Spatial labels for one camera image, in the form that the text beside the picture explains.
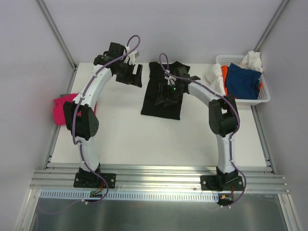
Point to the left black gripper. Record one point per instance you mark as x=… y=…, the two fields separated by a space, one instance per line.
x=128 y=72

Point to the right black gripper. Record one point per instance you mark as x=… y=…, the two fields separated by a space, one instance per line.
x=167 y=92

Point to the black t shirt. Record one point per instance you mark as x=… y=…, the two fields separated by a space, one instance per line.
x=149 y=109

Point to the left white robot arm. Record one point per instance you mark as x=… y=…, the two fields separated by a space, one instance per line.
x=80 y=118

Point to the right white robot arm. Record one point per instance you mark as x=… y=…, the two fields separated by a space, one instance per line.
x=223 y=115

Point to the white t shirt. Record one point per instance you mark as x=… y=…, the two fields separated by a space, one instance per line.
x=214 y=76

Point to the orange t shirt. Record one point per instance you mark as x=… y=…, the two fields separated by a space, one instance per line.
x=230 y=80

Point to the blue t shirt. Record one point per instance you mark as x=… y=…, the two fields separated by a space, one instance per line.
x=249 y=84

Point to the folded pink t shirt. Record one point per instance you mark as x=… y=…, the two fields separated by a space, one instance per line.
x=58 y=111

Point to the white cloth in basket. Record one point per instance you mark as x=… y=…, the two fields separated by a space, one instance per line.
x=252 y=61

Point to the white plastic basket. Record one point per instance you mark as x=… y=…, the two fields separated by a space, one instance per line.
x=264 y=95

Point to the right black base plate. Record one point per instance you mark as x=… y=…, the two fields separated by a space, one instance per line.
x=214 y=183

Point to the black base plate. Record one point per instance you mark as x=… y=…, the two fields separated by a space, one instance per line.
x=83 y=182
x=214 y=183

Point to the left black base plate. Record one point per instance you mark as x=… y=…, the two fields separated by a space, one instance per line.
x=83 y=182

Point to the white slotted cable duct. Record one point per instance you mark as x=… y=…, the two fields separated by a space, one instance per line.
x=131 y=195

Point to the aluminium mounting rail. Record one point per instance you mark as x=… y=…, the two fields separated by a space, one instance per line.
x=158 y=178

